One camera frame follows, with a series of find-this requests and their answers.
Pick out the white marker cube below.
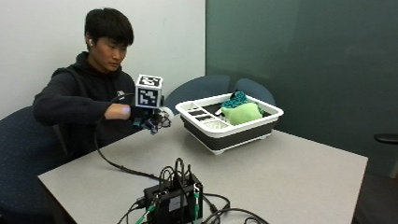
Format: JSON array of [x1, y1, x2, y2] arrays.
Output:
[[135, 74, 164, 110]]

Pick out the blue round-backed chair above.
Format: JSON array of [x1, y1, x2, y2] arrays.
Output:
[[163, 74, 232, 117], [233, 77, 277, 107]]

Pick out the white and grey dish basin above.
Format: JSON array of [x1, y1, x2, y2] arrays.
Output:
[[175, 91, 287, 156]]

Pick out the the person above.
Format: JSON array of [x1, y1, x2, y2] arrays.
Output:
[[32, 7, 175, 163]]

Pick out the light green cushion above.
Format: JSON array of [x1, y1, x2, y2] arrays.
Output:
[[220, 102, 264, 127]]

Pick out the teal knitted cloth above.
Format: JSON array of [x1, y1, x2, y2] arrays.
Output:
[[220, 90, 267, 117]]

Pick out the black electronics box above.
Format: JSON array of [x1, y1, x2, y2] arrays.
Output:
[[143, 173, 205, 224]]

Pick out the dark blue speckled chair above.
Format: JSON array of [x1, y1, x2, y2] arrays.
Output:
[[0, 105, 71, 224]]

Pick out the black chair armrest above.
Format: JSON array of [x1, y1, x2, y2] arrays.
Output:
[[373, 133, 398, 145]]

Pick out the long black glove cable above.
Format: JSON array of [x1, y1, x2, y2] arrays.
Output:
[[94, 92, 164, 182]]

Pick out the looped black cables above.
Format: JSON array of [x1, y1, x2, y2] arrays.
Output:
[[159, 157, 198, 190]]

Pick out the green cable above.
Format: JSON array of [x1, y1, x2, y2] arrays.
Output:
[[135, 203, 159, 224]]

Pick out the thick black cable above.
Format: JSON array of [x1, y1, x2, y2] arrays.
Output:
[[200, 192, 272, 224]]

